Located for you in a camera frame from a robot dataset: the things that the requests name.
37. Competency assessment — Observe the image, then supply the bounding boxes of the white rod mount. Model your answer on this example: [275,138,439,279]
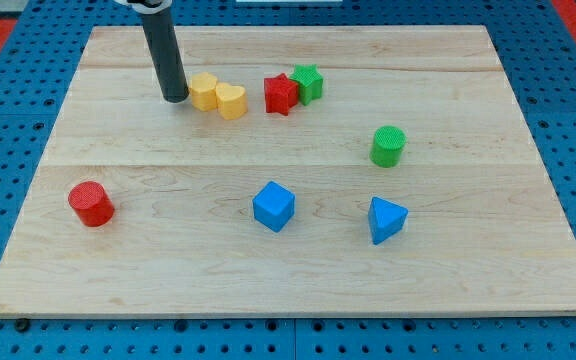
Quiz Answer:
[114,0,172,13]

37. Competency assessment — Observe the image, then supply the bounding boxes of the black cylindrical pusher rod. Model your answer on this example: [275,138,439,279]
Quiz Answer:
[141,8,189,103]

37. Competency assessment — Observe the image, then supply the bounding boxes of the red star block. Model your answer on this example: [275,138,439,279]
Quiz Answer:
[264,73,299,116]

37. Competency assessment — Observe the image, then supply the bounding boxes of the green star block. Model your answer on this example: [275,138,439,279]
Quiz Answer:
[289,64,324,106]

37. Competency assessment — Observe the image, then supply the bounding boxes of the yellow hexagon block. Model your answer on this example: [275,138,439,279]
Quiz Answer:
[189,72,218,111]

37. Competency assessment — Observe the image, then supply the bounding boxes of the yellow heart block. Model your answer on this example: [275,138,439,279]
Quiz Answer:
[215,82,248,120]

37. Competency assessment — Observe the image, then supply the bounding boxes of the red cylinder block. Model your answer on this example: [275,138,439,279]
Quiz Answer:
[68,181,115,227]

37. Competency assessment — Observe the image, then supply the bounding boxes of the light wooden board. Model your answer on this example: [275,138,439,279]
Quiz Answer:
[0,25,576,319]

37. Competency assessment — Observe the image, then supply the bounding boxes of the blue cube block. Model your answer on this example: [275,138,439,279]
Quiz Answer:
[252,181,296,232]

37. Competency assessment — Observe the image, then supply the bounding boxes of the green cylinder block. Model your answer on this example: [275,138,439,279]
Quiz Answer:
[369,125,407,168]

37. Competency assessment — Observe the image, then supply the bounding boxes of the blue triangle block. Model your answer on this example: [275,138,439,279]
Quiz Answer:
[368,197,409,245]

